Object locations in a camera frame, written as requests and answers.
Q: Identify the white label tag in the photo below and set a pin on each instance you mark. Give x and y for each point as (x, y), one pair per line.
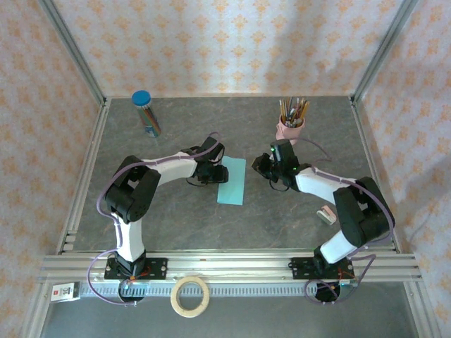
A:
(63, 292)

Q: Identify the pencil tube with blue lid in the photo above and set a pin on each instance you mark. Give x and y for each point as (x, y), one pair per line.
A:
(148, 116)

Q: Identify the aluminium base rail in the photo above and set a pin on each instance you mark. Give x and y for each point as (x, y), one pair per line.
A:
(423, 317)
(38, 317)

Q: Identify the light blue paper sheet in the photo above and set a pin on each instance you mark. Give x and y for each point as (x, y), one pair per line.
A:
(234, 183)

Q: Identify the pink pencil cup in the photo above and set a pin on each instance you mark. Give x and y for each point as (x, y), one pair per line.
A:
(294, 133)

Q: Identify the aluminium mounting rail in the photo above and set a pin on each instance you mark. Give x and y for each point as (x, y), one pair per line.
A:
(229, 267)

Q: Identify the aluminium frame post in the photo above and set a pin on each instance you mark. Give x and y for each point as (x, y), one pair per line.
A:
(75, 53)
(381, 53)

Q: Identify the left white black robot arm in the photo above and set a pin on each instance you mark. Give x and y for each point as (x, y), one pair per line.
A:
(130, 239)

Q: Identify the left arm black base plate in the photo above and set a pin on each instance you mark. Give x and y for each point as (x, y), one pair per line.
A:
(158, 269)

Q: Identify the masking tape roll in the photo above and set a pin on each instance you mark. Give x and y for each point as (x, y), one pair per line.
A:
(190, 313)

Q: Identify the aluminium side rail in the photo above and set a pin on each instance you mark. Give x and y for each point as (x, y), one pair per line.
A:
(77, 211)
(366, 141)

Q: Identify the small pink white eraser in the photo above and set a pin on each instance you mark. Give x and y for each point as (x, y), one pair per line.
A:
(326, 214)

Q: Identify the yellow wooden pencil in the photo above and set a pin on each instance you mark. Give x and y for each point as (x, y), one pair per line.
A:
(305, 109)

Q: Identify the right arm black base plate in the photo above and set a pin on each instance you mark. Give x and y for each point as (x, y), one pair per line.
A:
(297, 269)

